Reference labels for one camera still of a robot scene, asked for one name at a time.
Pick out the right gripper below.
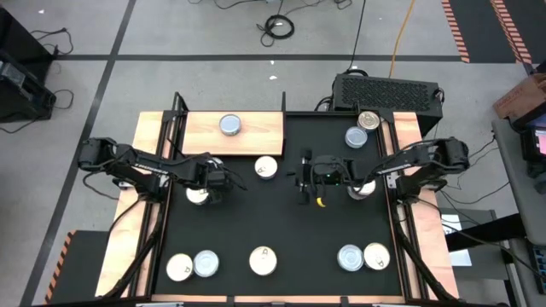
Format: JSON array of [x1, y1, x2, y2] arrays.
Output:
[[286, 148, 356, 206]]

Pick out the tuna can green label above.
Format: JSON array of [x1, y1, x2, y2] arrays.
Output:
[[218, 113, 243, 137], [344, 125, 369, 149], [193, 249, 221, 278], [336, 243, 365, 273]]

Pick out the white paper sheet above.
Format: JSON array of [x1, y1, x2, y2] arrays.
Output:
[[441, 212, 473, 268]]

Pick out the black equipment case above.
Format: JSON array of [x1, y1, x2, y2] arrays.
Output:
[[0, 49, 58, 125]]

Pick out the black cabinet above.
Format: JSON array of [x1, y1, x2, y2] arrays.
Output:
[[0, 6, 56, 65]]

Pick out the long black cable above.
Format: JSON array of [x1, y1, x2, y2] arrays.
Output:
[[343, 0, 368, 73]]

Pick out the gray side table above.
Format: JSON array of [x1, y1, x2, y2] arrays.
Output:
[[490, 117, 546, 248]]

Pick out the coiled black cable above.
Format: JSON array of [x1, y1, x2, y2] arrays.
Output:
[[255, 14, 296, 48]]

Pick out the salmon can blue label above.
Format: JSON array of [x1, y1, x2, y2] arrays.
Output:
[[185, 186, 211, 207], [165, 252, 195, 283], [363, 241, 392, 271], [248, 246, 278, 276], [253, 154, 279, 180], [346, 178, 377, 201], [357, 110, 381, 132]]

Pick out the cardboard box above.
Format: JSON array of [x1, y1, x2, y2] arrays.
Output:
[[492, 72, 546, 120]]

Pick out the tablet with pink screen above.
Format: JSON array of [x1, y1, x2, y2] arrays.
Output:
[[518, 121, 546, 165]]

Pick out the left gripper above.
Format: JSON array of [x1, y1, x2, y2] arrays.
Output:
[[187, 152, 235, 205]]

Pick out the yellow cable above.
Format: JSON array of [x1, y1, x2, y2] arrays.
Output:
[[387, 0, 417, 79]]

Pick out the wooden shelf board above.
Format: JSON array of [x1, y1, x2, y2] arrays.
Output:
[[182, 111, 285, 157]]

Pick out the black mat orange stripes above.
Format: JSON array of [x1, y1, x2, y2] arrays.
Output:
[[44, 229, 112, 306], [441, 0, 546, 65]]

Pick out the black perforated computer case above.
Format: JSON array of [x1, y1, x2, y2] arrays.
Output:
[[331, 72, 444, 137]]

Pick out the black table mat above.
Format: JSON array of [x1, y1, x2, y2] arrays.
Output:
[[152, 111, 405, 298]]

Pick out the black metal beam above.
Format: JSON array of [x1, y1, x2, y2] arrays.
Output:
[[445, 212, 526, 252]]

